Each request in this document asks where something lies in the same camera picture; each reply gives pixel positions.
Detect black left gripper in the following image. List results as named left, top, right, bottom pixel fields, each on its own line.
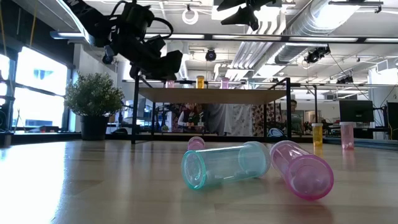
left=108, top=1, right=183, bottom=81

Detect teal pill bottle white cap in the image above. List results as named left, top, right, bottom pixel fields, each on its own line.
left=180, top=141, right=272, bottom=191

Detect white ceiling pipes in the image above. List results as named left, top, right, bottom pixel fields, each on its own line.
left=231, top=12, right=292, bottom=78

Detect person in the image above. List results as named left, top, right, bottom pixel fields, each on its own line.
left=281, top=99, right=304, bottom=134
left=177, top=103, right=206, bottom=133

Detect green potted plant black pot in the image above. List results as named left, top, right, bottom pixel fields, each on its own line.
left=64, top=72, right=125, bottom=141

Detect long linear ceiling light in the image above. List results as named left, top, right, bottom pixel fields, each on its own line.
left=49, top=30, right=398, bottom=44

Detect grey hanging cloth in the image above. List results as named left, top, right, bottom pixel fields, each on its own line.
left=203, top=103, right=233, bottom=136

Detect white patterned hanging cloth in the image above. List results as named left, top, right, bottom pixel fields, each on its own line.
left=230, top=104, right=254, bottom=137

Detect dark floral hanging cloth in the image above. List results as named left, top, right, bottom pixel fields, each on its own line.
left=252, top=104, right=268, bottom=137

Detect large glass window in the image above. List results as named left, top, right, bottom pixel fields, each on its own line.
left=0, top=46, right=68, bottom=133

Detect blue white helmet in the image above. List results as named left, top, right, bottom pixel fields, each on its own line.
left=267, top=127, right=285, bottom=138

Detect black computer monitor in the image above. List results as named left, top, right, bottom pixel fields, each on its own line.
left=338, top=99, right=375, bottom=123
left=386, top=101, right=398, bottom=141

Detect white cable coil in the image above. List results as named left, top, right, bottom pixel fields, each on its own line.
left=182, top=7, right=200, bottom=26

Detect wooden shelf black metal frame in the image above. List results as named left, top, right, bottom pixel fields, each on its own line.
left=131, top=75, right=293, bottom=147

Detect silver ventilation duct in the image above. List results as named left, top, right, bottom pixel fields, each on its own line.
left=273, top=0, right=363, bottom=65

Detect black overhead bracket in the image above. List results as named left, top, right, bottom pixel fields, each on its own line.
left=328, top=0, right=384, bottom=14

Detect black aluminium rig frame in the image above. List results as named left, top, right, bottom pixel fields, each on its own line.
left=0, top=132, right=326, bottom=146

